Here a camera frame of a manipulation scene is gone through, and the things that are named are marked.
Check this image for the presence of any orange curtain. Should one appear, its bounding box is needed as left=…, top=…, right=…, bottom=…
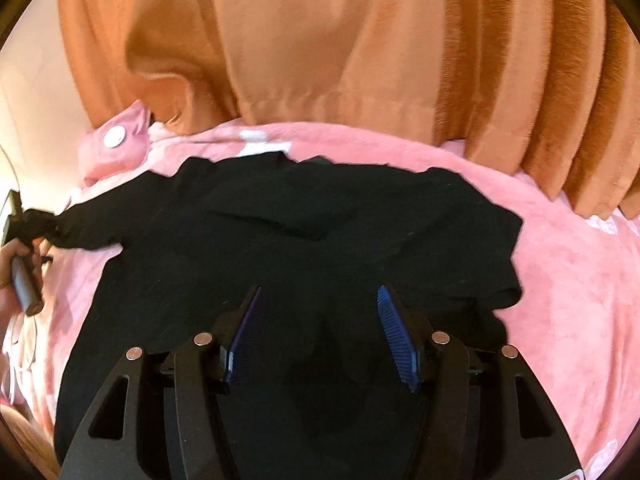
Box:
left=56, top=0, right=640, bottom=221

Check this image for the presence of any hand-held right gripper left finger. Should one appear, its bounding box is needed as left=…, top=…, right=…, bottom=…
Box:
left=59, top=285, right=269, bottom=480

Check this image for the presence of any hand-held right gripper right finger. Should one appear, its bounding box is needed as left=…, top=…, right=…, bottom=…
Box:
left=376, top=285, right=585, bottom=480

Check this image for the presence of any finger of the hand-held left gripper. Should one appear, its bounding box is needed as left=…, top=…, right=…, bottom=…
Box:
left=21, top=208, right=66, bottom=247

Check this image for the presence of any person's left hand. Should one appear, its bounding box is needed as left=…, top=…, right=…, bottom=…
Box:
left=0, top=237, right=47, bottom=292

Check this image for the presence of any pink blanket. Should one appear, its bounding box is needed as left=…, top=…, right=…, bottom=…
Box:
left=0, top=121, right=640, bottom=476

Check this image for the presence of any black t-shirt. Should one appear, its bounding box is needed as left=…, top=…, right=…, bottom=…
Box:
left=50, top=152, right=525, bottom=480

